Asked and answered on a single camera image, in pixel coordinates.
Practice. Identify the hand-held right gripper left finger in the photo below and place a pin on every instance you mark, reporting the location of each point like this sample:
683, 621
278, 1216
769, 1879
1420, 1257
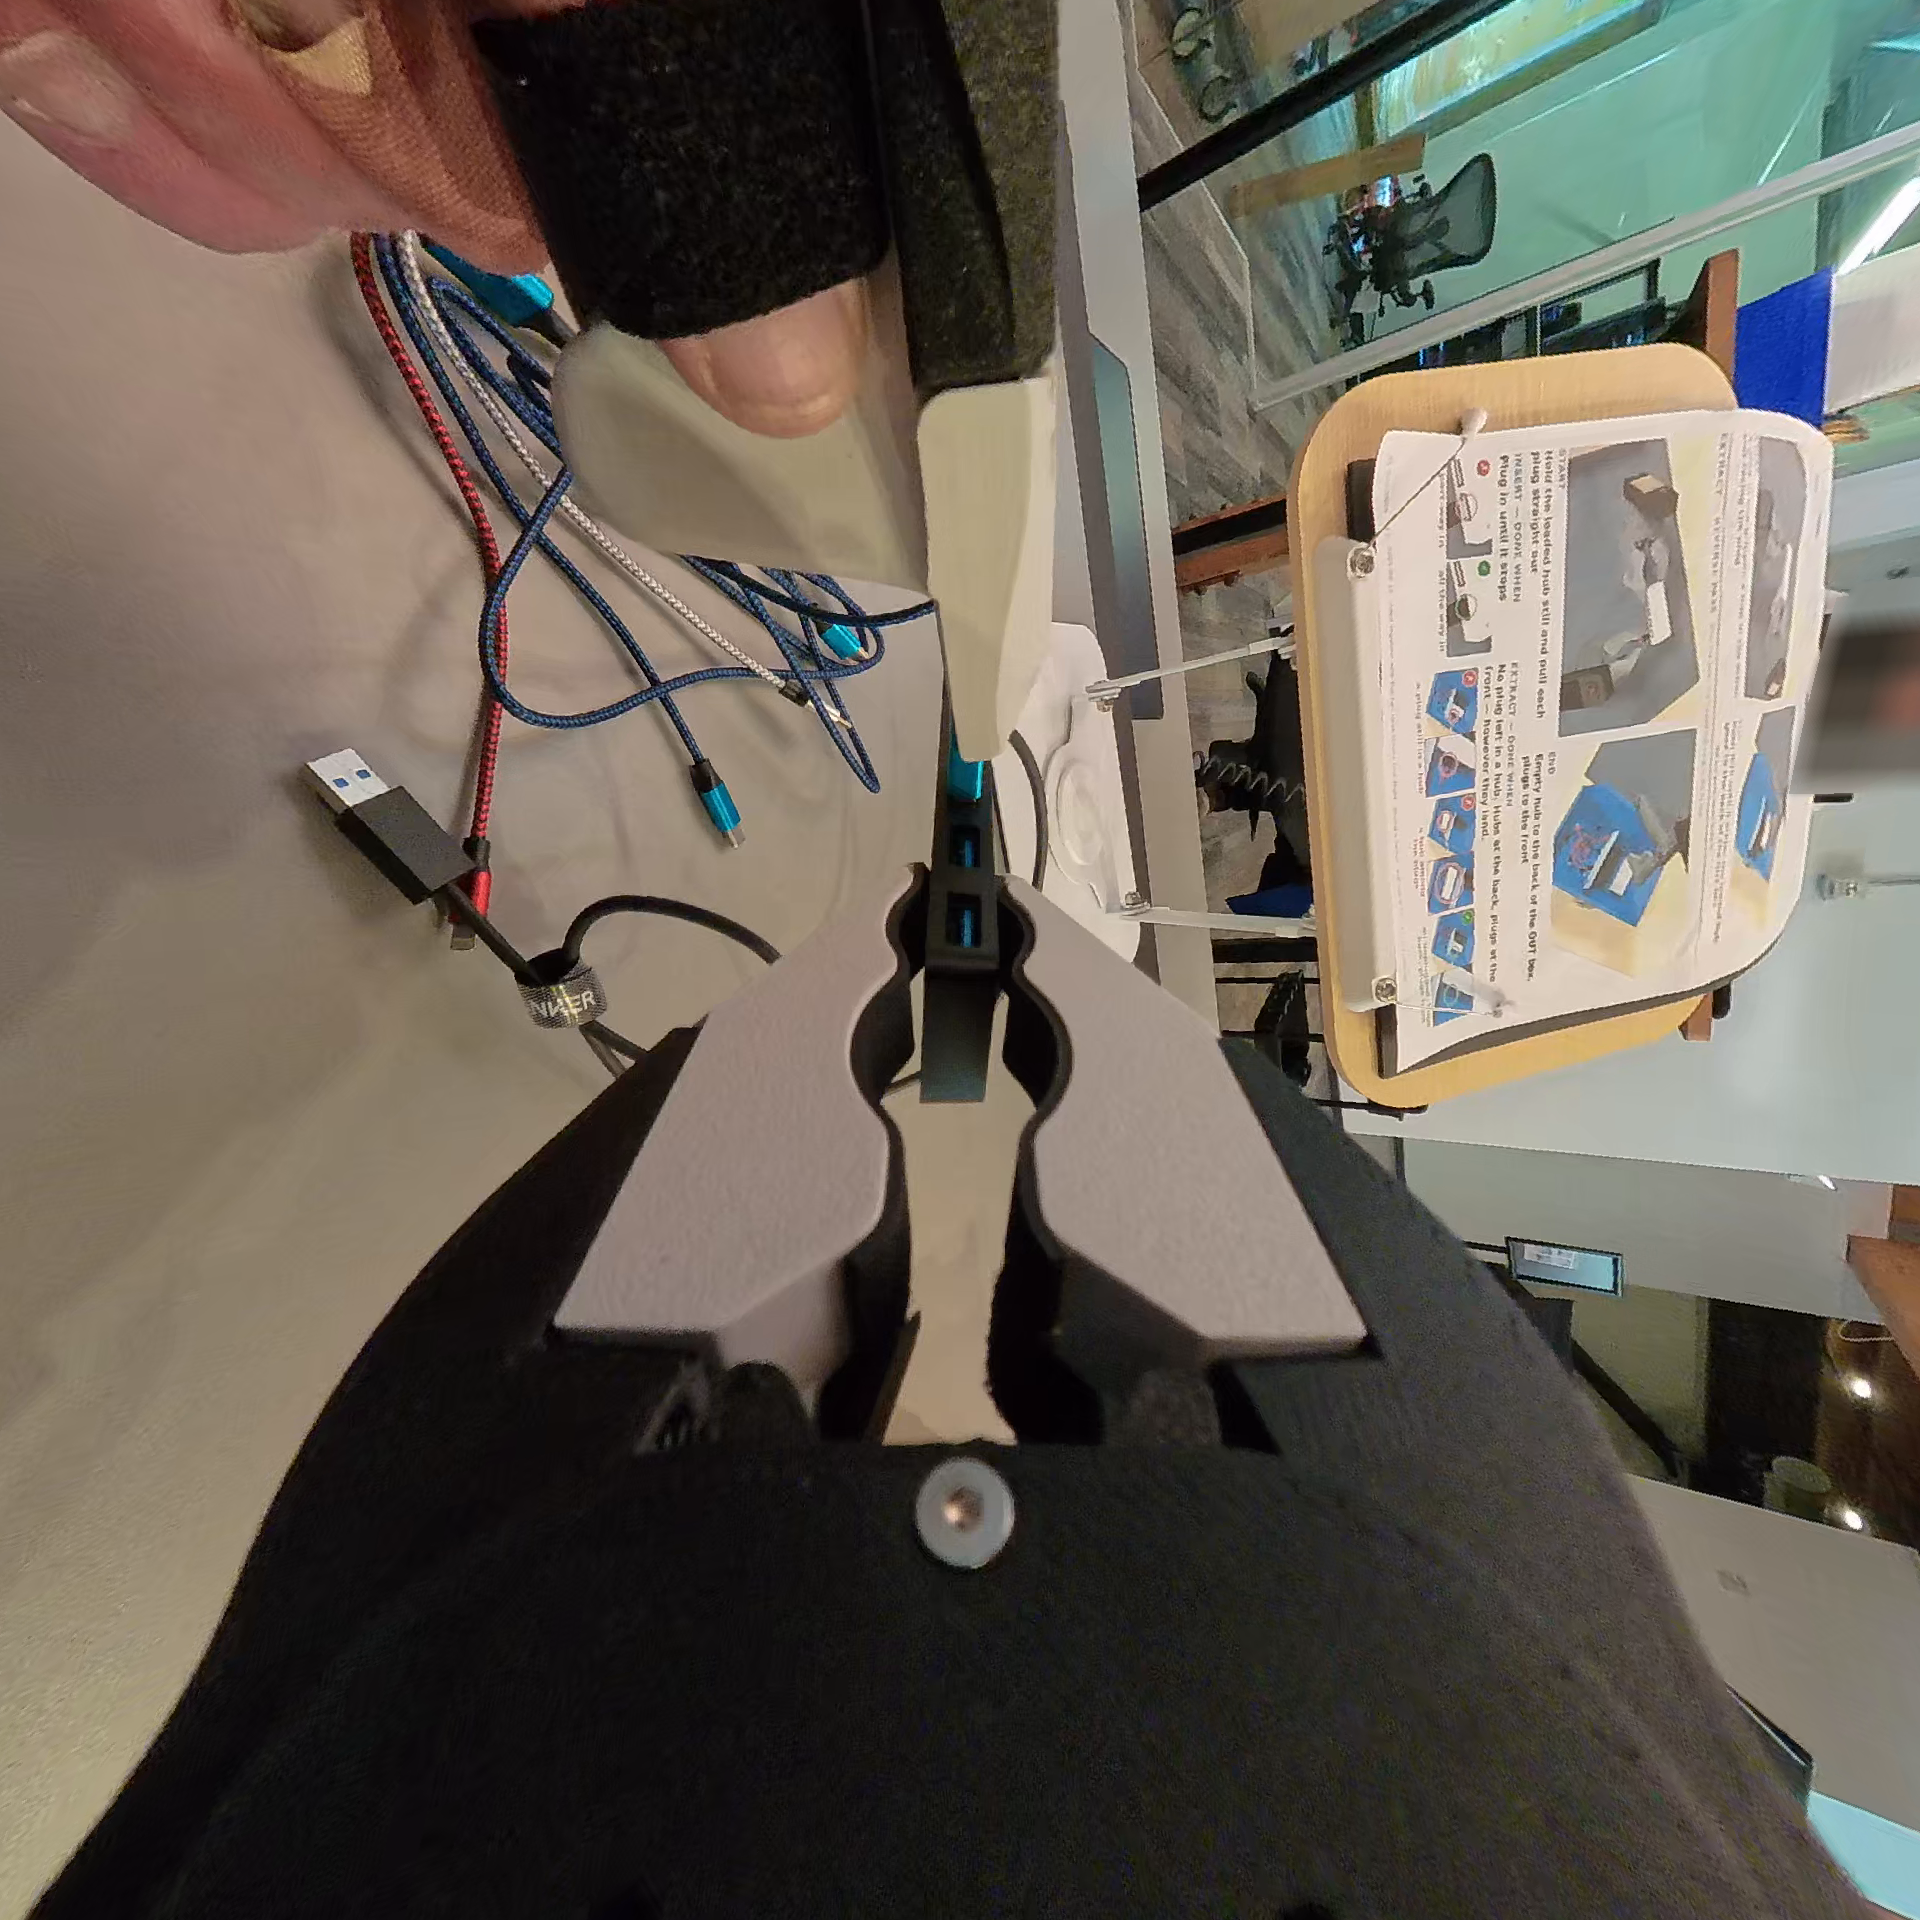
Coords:
720, 1201

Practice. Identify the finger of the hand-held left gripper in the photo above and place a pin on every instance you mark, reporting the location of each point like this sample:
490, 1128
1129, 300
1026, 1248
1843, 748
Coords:
991, 541

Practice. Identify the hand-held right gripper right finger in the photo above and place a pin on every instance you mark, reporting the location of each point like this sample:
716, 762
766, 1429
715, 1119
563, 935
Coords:
1200, 1201

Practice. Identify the black usb hub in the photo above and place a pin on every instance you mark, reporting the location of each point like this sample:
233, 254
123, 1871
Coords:
960, 1020

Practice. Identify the person's left hand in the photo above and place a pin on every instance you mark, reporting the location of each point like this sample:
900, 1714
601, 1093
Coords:
241, 121

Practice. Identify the black office chair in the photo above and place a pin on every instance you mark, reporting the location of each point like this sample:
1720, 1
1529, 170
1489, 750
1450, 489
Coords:
1440, 227

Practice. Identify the printed instruction sheet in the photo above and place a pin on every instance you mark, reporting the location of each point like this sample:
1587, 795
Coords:
1590, 720

